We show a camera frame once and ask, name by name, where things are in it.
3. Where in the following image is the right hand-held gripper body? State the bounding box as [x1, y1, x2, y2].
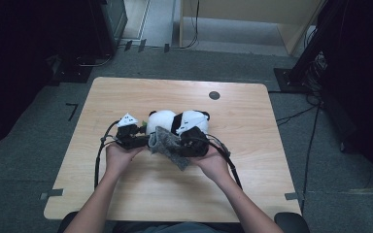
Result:
[175, 111, 211, 158]

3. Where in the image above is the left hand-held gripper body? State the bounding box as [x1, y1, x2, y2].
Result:
[114, 113, 150, 150]

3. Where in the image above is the grey fuzzy scarf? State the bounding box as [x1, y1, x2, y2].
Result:
[148, 125, 192, 172]

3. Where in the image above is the panda plush toy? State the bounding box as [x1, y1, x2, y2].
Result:
[141, 109, 211, 137]

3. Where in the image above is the person's left hand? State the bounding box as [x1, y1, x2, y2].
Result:
[105, 142, 145, 179]

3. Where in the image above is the person's right hand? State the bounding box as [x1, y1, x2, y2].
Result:
[190, 145, 231, 183]

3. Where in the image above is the black floor tape corner mark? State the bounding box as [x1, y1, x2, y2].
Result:
[65, 102, 80, 122]

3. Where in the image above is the black flat floor base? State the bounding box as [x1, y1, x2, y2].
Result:
[49, 53, 94, 85]

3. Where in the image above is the person's dark clothing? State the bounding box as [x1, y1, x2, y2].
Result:
[111, 220, 246, 233]

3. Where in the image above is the grey floor tape strip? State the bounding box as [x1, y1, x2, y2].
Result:
[39, 188, 65, 201]

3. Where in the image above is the black stand with base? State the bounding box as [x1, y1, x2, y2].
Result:
[273, 0, 348, 95]

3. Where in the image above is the dark curtain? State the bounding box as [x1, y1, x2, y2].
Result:
[317, 0, 373, 185]
[0, 0, 93, 153]

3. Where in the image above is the left hand-held gripper cable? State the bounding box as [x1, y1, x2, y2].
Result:
[93, 119, 120, 190]

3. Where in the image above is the hand-held gripper cable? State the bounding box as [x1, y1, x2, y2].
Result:
[203, 134, 243, 191]
[93, 119, 120, 190]

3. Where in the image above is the right hand-held gripper cable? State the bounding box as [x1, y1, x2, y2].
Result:
[203, 134, 243, 191]

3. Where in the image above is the short black floor cable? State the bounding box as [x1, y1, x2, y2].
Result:
[276, 105, 319, 127]

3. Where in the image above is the long black floor cable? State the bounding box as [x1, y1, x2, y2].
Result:
[300, 103, 322, 216]

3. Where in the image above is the black hanging cable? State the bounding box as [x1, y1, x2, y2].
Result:
[180, 0, 201, 50]

